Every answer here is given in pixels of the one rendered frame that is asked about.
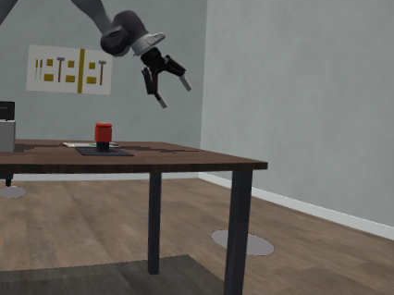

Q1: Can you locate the red self-inking stamp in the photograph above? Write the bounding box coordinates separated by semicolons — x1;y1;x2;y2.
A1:
94;123;112;153

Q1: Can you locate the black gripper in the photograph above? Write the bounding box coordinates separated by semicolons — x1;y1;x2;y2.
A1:
141;47;193;108

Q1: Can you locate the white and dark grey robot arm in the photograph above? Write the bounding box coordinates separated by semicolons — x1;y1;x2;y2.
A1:
0;0;166;57

